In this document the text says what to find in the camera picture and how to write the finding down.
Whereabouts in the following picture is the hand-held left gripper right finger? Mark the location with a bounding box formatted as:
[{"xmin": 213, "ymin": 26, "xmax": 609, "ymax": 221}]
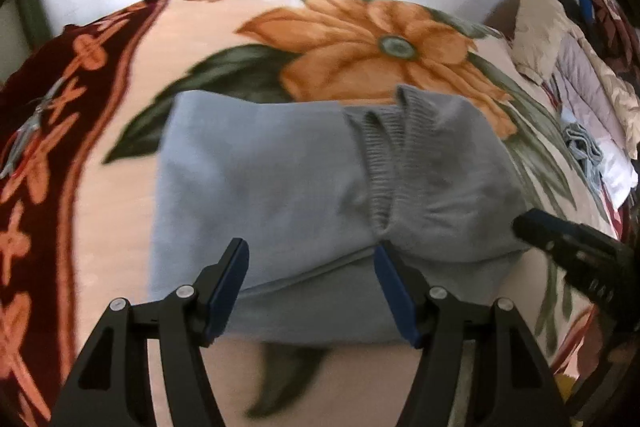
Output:
[{"xmin": 372, "ymin": 242, "xmax": 571, "ymax": 427}]

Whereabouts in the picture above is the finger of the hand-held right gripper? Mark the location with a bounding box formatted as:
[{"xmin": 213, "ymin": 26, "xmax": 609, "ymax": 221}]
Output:
[{"xmin": 512, "ymin": 208, "xmax": 640, "ymax": 308}]

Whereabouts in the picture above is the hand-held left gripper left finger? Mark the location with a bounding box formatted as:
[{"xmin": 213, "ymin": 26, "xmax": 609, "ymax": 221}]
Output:
[{"xmin": 50, "ymin": 237, "xmax": 250, "ymax": 427}]

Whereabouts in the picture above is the blue-grey sweatshirt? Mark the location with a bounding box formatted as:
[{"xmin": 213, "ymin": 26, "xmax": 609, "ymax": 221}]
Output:
[{"xmin": 147, "ymin": 84, "xmax": 533, "ymax": 348}]

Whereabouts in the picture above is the white cloth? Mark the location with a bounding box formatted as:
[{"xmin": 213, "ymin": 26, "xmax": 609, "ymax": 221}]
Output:
[{"xmin": 597, "ymin": 139, "xmax": 638, "ymax": 208}]

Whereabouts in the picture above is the light blue knitted cloth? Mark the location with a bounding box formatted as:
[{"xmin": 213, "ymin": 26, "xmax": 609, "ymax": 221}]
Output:
[{"xmin": 562, "ymin": 123, "xmax": 606, "ymax": 195}]

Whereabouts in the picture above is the floral printed blanket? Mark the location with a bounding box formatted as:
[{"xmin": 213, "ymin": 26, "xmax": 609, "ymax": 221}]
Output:
[{"xmin": 0, "ymin": 0, "xmax": 626, "ymax": 427}]

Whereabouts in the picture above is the cream quilted comforter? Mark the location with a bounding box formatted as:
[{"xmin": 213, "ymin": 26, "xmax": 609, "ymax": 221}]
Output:
[{"xmin": 590, "ymin": 42, "xmax": 640, "ymax": 148}]

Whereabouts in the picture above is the beige pillow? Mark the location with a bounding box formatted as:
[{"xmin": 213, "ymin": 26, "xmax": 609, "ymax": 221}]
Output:
[{"xmin": 512, "ymin": 0, "xmax": 571, "ymax": 80}]

